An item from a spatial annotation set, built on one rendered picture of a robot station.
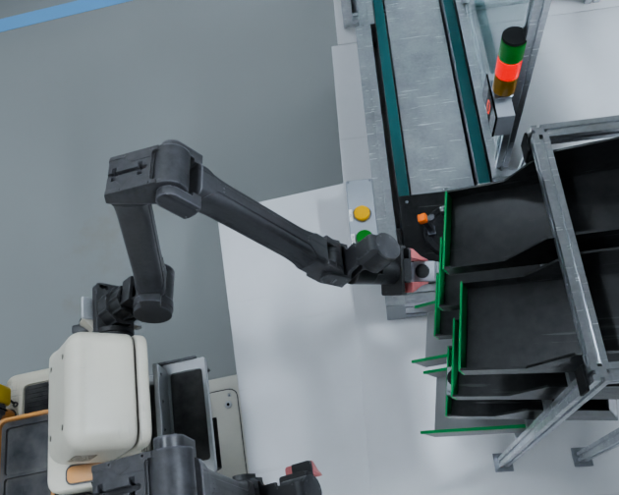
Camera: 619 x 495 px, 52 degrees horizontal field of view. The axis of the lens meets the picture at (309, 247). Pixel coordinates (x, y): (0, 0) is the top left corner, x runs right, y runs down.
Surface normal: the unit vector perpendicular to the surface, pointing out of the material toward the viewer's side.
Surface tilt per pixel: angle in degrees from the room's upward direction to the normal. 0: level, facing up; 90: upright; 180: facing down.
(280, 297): 0
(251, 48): 0
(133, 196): 83
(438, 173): 0
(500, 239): 25
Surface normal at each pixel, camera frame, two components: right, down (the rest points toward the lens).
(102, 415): 0.56, -0.46
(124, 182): -0.29, -0.51
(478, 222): -0.54, -0.41
